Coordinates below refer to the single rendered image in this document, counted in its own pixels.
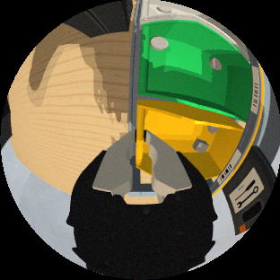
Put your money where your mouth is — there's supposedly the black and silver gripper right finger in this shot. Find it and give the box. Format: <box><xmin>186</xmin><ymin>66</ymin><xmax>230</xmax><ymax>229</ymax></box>
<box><xmin>144</xmin><ymin>129</ymin><xmax>218</xmax><ymax>221</ymax></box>

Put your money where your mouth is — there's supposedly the yellow bin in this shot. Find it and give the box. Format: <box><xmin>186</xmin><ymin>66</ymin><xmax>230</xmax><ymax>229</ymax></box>
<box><xmin>136</xmin><ymin>100</ymin><xmax>244</xmax><ymax>179</ymax></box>

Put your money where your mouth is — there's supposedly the grey metal rack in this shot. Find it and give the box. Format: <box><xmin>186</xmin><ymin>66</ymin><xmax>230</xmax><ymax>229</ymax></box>
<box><xmin>127</xmin><ymin>0</ymin><xmax>280</xmax><ymax>197</ymax></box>

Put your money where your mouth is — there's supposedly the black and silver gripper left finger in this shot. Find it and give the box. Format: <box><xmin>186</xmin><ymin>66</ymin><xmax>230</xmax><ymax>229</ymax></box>
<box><xmin>66</xmin><ymin>129</ymin><xmax>136</xmax><ymax>227</ymax></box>

